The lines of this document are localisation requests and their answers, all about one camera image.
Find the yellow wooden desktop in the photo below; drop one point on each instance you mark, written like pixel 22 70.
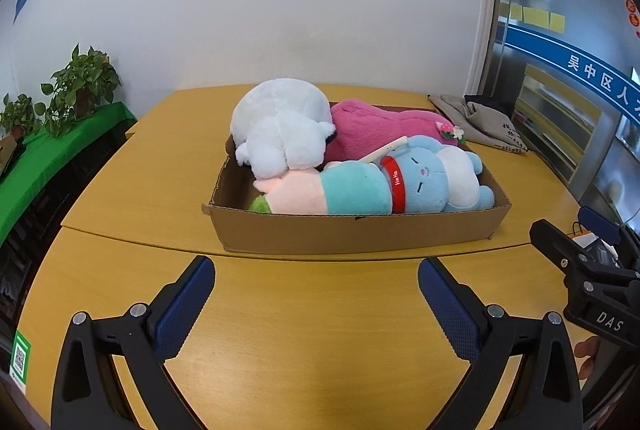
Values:
pixel 325 310

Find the blue plush toy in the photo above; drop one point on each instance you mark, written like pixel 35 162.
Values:
pixel 440 180

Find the large green potted plant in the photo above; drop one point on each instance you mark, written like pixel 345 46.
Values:
pixel 85 84

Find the small cardboard piece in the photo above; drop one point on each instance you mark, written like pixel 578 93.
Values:
pixel 9 154

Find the blue window banner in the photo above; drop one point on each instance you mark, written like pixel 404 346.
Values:
pixel 565 57

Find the grey cloth bag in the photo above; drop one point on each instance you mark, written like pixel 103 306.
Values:
pixel 480 129

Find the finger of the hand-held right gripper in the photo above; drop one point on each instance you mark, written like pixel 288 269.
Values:
pixel 557 245
pixel 600 222

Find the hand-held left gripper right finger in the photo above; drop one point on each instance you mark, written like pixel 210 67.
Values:
pixel 450 310

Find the yellow sticky note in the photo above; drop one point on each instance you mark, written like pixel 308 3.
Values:
pixel 535 15
pixel 557 21
pixel 516 12

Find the small white box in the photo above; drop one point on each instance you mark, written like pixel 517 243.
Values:
pixel 587 241

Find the clear white phone case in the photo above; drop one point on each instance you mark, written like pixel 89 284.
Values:
pixel 382 150

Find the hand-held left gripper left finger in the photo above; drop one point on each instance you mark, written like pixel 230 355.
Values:
pixel 182 310

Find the small green potted plant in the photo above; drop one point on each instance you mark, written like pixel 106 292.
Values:
pixel 17 117

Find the pink and teal plush toy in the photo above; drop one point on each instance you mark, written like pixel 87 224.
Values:
pixel 350 195

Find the green table cloth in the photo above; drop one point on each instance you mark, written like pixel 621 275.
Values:
pixel 60 154

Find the magenta plush toy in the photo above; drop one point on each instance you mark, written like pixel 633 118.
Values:
pixel 370 129

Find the black cloth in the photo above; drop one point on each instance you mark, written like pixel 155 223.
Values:
pixel 487 102

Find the round festive window sticker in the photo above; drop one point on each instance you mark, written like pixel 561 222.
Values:
pixel 634 12

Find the white panda plush toy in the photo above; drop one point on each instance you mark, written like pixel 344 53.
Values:
pixel 280 119

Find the green code sticker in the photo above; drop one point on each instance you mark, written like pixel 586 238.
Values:
pixel 20 360

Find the brown cardboard box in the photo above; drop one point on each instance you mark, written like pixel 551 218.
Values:
pixel 350 232

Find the person's right hand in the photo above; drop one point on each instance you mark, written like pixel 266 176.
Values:
pixel 587 355

